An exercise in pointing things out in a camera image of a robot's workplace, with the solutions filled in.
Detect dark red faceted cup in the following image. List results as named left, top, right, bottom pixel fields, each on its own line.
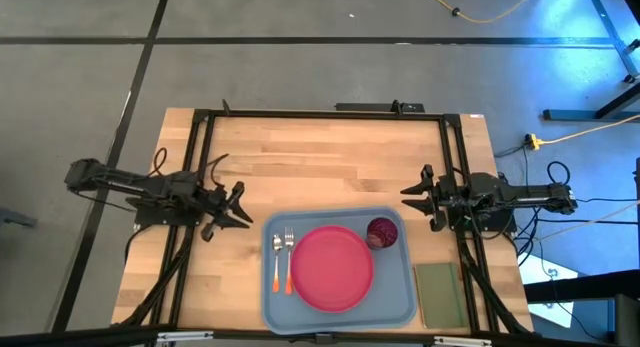
left=365, top=216, right=400, bottom=251

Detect yellow extension cord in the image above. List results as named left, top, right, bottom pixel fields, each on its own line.
left=414, top=0, right=541, bottom=25

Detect black metal table frame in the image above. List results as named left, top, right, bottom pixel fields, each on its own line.
left=112, top=99, right=536, bottom=347

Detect black metal stand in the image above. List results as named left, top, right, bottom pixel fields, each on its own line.
left=542, top=0, right=640, bottom=123

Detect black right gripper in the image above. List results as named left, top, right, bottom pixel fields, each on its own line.
left=399, top=164, right=470, bottom=233

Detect black cable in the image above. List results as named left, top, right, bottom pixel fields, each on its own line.
left=545, top=160, right=572, bottom=187

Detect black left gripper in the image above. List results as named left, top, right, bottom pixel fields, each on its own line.
left=198, top=181, right=255, bottom=243

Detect white sheet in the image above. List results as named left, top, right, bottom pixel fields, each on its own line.
left=517, top=266, right=580, bottom=329

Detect yellow cord with plug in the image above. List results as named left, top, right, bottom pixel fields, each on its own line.
left=523, top=114, right=640, bottom=151

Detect light blue plastic tray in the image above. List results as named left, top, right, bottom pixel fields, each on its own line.
left=261, top=206, right=419, bottom=336

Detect fork with orange handle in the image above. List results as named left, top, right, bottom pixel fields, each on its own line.
left=283, top=226, right=296, bottom=296

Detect silver aluminium bracket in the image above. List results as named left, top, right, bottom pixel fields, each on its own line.
left=433, top=336, right=494, bottom=347
left=157, top=330, right=214, bottom=344

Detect pink plastic plate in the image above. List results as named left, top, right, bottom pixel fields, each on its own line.
left=290, top=225, right=375, bottom=313

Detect spoon with orange handle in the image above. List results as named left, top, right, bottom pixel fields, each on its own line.
left=271, top=233, right=284, bottom=294

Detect black desk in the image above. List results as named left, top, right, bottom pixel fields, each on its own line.
left=523, top=269, right=640, bottom=347

